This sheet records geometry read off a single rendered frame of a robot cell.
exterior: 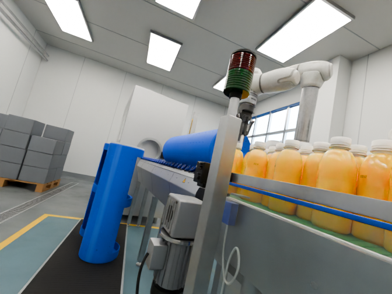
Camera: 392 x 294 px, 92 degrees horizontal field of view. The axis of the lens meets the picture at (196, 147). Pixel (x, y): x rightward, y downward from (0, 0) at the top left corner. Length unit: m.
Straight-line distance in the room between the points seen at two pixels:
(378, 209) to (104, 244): 1.57
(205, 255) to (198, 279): 0.05
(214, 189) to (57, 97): 6.25
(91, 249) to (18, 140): 3.02
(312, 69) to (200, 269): 1.37
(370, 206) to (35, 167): 4.24
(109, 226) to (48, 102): 5.26
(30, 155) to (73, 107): 2.44
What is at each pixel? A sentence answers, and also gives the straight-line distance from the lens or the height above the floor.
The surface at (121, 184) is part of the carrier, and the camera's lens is 1.56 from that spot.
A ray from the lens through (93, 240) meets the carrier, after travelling 1.69.
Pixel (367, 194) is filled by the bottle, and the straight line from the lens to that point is 0.51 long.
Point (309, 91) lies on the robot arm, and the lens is 1.52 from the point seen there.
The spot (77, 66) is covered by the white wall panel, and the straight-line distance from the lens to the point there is 6.69.
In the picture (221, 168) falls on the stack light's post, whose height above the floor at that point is 0.98.
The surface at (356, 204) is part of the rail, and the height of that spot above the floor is 0.96.
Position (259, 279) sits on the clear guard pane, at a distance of 0.47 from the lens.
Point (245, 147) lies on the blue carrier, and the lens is 1.09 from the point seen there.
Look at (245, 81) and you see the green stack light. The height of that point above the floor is 1.18.
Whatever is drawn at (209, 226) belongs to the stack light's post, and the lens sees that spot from 0.43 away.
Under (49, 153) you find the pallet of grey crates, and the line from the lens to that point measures 4.19.
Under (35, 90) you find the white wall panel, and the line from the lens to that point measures 6.72.
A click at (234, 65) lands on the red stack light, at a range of 0.48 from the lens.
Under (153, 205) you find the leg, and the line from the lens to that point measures 1.89.
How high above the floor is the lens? 0.96
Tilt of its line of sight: 7 degrees up
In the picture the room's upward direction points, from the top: 13 degrees clockwise
